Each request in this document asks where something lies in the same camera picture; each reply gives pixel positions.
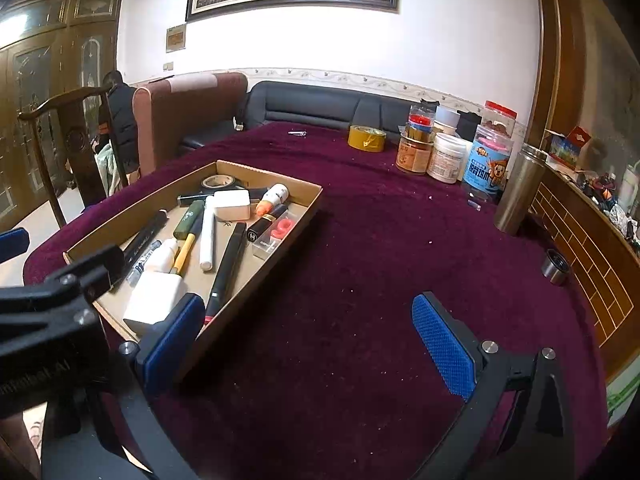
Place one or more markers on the yellow black small pen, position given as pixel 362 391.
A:
pixel 186 249

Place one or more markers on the black red-cap marker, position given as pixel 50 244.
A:
pixel 225 274

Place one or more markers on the brown pink armchair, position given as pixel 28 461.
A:
pixel 179 114

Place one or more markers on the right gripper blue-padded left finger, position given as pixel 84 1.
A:
pixel 106 429

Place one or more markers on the orange label glass jar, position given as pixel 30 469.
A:
pixel 413 155

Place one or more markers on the white tube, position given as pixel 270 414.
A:
pixel 206 257

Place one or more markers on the wooden chair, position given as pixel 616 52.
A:
pixel 71 117

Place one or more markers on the white orange-cap bottle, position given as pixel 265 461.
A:
pixel 275 196

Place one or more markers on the small metal cup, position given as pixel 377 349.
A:
pixel 555 268

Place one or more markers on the maroon tablecloth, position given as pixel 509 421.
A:
pixel 322 375

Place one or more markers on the black gold-band lipstick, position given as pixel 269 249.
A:
pixel 261 225

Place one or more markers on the yellow tape roll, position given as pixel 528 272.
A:
pixel 366 139

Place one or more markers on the white charger adapter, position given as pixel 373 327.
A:
pixel 158 289

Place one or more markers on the long black pen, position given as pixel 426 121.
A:
pixel 251 194

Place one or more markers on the green small case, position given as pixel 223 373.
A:
pixel 188 219

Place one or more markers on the red blue lid jar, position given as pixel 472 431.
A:
pixel 420 122

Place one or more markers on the black leather sofa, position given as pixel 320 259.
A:
pixel 272 101

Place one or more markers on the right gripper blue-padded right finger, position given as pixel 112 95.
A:
pixel 515 420

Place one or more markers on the blue label plastic bottle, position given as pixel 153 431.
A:
pixel 485 170

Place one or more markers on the black white marker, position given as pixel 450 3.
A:
pixel 135 273

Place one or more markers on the red lid clear jar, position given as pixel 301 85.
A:
pixel 498 118

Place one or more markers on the white plastic jar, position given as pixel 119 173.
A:
pixel 447 158

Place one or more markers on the black tape roll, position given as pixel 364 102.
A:
pixel 218 182

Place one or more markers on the steel thermos bottle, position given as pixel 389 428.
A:
pixel 521 189

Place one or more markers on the cardboard box tray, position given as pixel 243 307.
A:
pixel 250 272

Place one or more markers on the pink nine candle pack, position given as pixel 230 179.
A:
pixel 270 241

